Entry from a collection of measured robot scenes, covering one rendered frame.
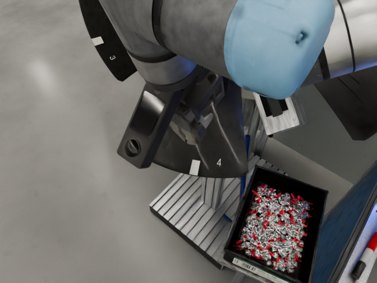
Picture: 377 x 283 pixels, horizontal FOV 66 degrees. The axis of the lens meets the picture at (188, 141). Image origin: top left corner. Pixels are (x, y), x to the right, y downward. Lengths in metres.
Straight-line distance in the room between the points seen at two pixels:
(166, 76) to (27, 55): 2.53
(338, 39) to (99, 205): 1.50
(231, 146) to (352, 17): 0.37
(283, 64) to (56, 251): 1.54
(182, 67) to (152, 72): 0.03
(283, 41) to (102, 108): 1.96
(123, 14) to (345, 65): 0.21
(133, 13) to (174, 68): 0.08
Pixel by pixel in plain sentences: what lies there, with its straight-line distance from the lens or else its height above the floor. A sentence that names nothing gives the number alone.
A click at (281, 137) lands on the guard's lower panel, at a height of 0.09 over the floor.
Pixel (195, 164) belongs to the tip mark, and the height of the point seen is 0.95.
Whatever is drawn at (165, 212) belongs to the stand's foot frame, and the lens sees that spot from 1.50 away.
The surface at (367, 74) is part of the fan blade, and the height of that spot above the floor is 1.17.
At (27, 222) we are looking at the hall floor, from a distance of 1.77.
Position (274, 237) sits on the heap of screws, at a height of 0.85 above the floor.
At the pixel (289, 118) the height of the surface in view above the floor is 1.01.
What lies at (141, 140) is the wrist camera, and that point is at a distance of 0.37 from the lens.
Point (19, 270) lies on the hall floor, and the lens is 1.69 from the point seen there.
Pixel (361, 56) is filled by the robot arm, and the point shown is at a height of 1.29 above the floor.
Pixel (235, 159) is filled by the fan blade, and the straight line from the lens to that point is 0.61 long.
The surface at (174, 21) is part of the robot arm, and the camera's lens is 0.22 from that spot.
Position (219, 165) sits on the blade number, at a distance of 0.61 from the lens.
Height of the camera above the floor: 1.45
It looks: 53 degrees down
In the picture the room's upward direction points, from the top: straight up
